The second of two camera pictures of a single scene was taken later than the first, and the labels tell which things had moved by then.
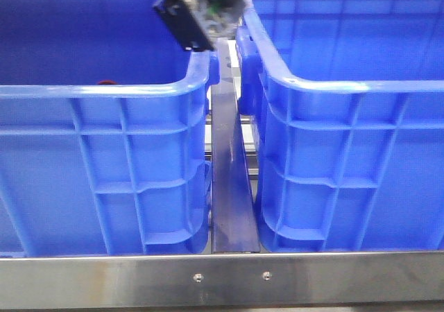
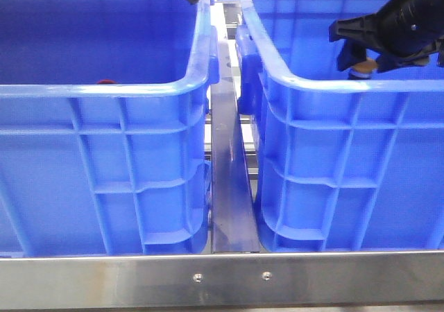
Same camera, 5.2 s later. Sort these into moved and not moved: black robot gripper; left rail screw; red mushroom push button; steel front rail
Moved: black robot gripper
Not moved: left rail screw; red mushroom push button; steel front rail
